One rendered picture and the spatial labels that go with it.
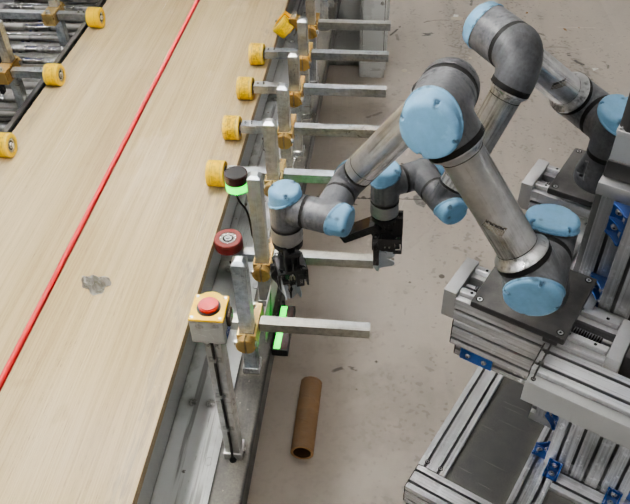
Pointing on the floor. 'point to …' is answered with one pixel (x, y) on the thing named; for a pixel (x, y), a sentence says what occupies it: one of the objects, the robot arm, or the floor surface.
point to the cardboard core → (306, 418)
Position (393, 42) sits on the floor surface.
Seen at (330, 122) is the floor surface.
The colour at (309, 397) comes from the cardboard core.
